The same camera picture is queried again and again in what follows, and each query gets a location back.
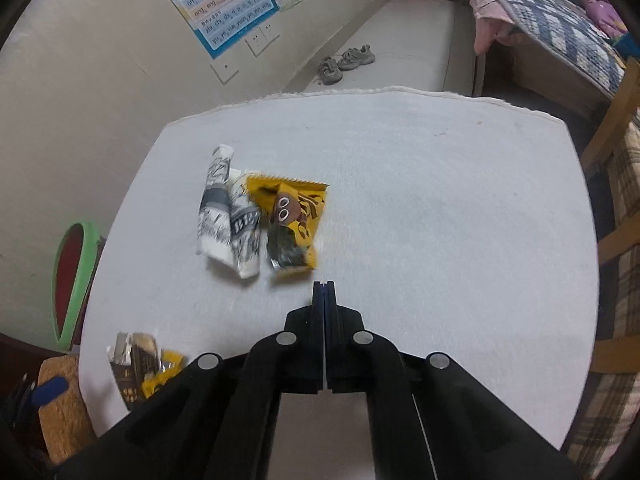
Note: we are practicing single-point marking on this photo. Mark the green plastic bin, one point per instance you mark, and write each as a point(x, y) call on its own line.
point(70, 280)

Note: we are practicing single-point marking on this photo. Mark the white wall socket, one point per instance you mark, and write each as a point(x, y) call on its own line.
point(262, 38)

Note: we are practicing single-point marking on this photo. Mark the pink cloth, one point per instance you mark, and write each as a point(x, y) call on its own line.
point(492, 15)

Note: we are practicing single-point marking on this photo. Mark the yellow cartoon snack packet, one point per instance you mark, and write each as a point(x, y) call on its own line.
point(305, 210)

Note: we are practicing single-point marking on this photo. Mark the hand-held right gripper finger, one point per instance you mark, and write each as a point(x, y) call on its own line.
point(319, 312)
point(330, 312)

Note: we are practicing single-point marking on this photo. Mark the blue plastic object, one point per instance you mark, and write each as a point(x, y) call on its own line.
point(50, 390)

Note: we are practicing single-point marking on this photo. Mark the purple pillow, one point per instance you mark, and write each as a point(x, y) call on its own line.
point(597, 7)

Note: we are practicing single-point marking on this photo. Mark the brown woven stool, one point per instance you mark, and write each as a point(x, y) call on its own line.
point(65, 420)

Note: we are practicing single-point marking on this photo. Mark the blue wall poster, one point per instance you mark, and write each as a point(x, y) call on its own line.
point(220, 5)

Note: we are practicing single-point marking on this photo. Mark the wooden bed frame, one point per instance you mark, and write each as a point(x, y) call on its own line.
point(545, 80)

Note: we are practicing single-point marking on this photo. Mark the bed with plaid quilt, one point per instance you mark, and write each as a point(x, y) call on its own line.
point(550, 25)

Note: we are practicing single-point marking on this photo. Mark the white black printed packet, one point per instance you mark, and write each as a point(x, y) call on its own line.
point(245, 240)
point(215, 210)

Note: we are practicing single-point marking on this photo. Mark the plaid cushion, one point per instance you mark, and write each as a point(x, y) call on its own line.
point(617, 400)

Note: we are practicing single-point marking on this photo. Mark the wooden chair frame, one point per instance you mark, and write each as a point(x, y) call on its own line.
point(617, 105)

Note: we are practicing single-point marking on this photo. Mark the white mat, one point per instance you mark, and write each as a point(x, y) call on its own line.
point(425, 210)

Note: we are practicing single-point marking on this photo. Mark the dark yellow snack packet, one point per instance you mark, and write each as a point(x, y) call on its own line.
point(137, 365)

